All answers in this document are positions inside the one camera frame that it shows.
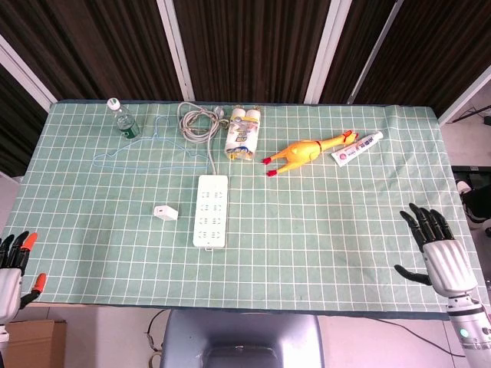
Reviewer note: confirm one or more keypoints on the brown cardboard box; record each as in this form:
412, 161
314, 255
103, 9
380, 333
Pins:
36, 345

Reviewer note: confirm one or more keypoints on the white power strip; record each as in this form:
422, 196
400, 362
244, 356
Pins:
211, 214

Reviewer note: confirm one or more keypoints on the white charger block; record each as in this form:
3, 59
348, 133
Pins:
165, 212

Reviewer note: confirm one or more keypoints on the wrapped tissue roll pack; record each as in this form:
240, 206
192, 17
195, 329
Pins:
241, 138

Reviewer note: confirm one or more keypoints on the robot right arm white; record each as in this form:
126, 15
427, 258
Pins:
472, 326

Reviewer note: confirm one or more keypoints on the grey robot base body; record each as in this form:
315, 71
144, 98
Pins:
241, 337

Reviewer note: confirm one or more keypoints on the white toothpaste tube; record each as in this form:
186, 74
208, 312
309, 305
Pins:
354, 149

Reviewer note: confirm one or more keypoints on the green checkered tablecloth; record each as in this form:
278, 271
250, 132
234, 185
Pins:
307, 230

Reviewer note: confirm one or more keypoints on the robot left five-finger hand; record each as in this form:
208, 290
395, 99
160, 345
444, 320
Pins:
10, 283

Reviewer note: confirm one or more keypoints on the black floor equipment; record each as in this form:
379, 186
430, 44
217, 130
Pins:
477, 199

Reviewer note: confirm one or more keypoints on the clear plastic water bottle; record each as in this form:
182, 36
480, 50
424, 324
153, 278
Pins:
125, 123

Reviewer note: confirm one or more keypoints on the robot right five-finger hand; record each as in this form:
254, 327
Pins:
449, 264

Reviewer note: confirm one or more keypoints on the white partition post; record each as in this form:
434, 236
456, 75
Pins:
27, 73
466, 94
326, 50
374, 53
176, 50

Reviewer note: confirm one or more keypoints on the yellow rubber chicken toy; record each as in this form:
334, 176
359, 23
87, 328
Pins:
301, 151

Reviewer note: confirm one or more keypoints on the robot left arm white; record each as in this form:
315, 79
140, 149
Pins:
2, 330

